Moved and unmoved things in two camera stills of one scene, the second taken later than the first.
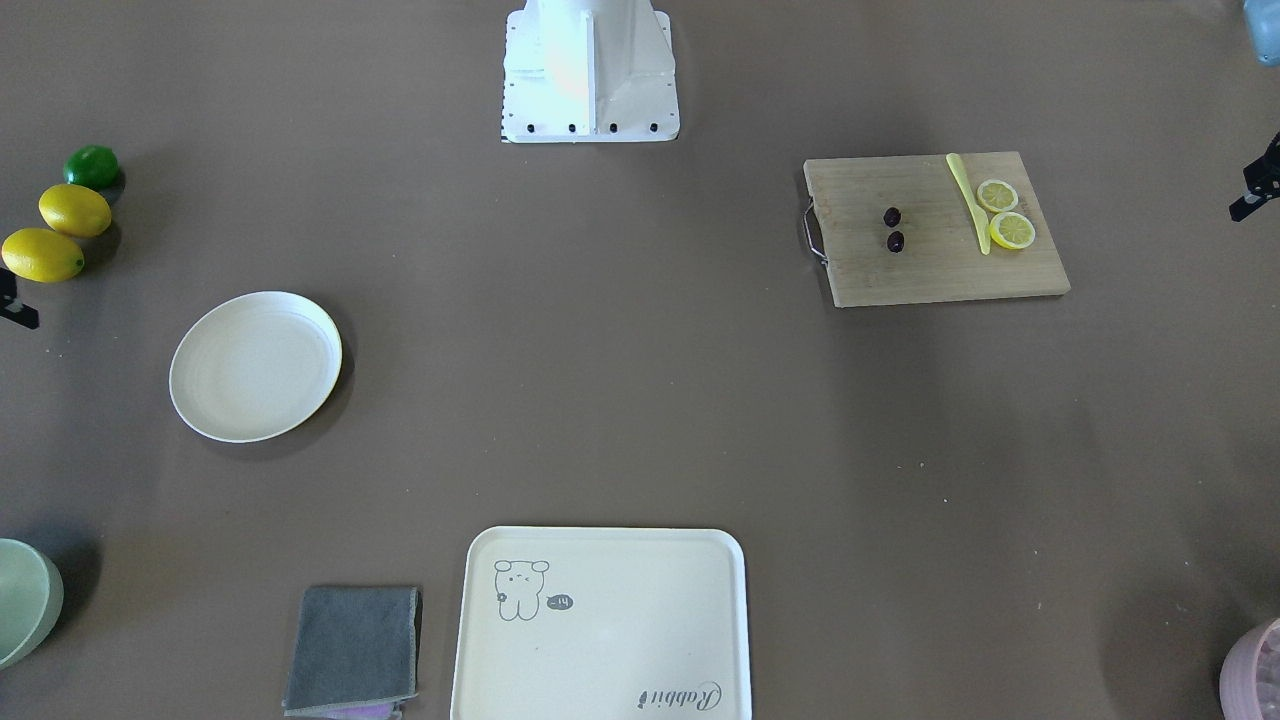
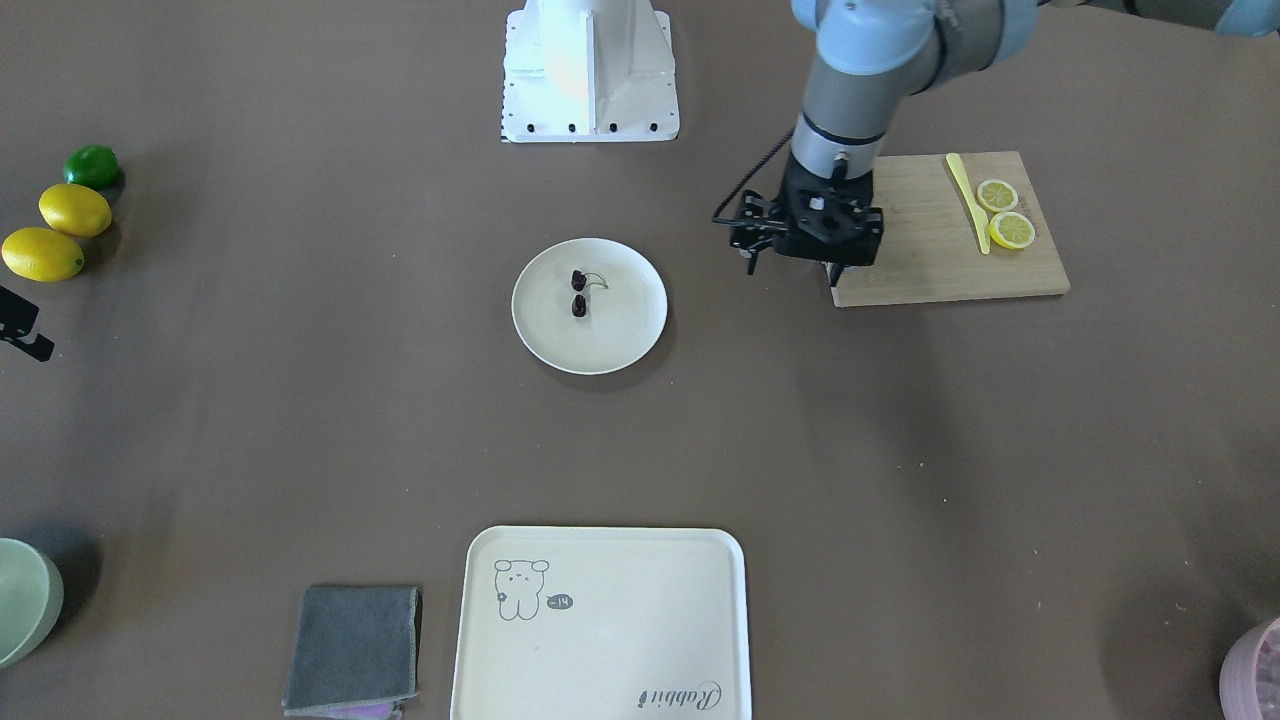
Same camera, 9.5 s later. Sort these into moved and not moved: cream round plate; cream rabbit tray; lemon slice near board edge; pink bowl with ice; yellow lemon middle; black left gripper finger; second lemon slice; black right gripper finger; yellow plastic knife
Moved: black left gripper finger; black right gripper finger; cream round plate
Not moved: second lemon slice; pink bowl with ice; yellow lemon middle; lemon slice near board edge; cream rabbit tray; yellow plastic knife
